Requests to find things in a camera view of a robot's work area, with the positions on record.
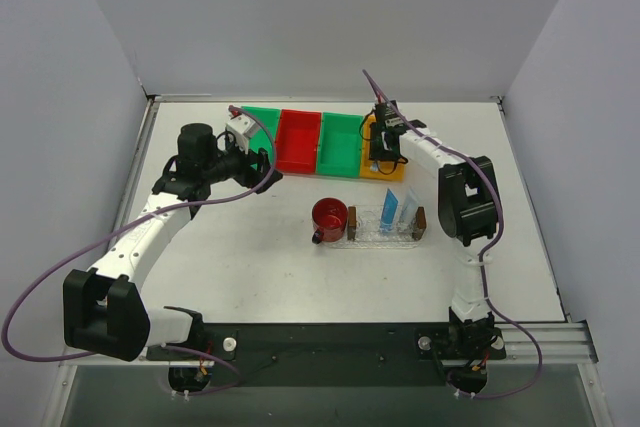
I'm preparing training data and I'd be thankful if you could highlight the blue toothbrush case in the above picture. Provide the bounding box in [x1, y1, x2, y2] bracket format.
[379, 189, 399, 233]

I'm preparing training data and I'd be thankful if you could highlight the red mug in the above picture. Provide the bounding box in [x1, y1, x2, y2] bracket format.
[311, 197, 348, 245]

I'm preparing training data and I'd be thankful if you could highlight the clear holder with wooden ends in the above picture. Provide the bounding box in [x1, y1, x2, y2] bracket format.
[347, 202, 429, 244]

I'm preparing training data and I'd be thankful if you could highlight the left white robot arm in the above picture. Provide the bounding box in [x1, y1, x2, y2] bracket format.
[63, 113, 282, 361]

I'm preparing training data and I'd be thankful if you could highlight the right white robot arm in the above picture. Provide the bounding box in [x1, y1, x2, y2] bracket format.
[365, 100, 505, 364]

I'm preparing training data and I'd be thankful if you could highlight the clear textured oval tray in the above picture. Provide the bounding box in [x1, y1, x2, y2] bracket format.
[329, 206, 421, 251]

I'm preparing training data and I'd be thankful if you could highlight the yellow bin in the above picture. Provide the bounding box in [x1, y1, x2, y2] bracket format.
[359, 113, 405, 182]

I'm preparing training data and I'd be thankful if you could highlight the right green bin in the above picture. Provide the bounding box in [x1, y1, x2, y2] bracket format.
[316, 112, 363, 178]

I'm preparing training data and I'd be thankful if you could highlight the green bin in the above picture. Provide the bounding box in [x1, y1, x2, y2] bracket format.
[316, 112, 363, 178]
[242, 106, 280, 162]

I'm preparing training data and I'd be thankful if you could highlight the left green bin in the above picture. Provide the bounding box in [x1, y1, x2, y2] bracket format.
[242, 106, 280, 162]

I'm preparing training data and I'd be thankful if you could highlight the red bin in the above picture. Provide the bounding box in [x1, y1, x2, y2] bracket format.
[276, 109, 322, 174]

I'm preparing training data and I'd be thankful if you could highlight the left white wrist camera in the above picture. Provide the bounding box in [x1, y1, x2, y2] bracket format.
[225, 114, 260, 153]

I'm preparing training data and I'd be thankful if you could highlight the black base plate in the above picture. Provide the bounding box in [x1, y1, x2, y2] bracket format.
[144, 321, 501, 388]

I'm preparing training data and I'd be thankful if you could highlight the aluminium frame rail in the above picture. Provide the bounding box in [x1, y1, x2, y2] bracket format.
[498, 322, 599, 365]

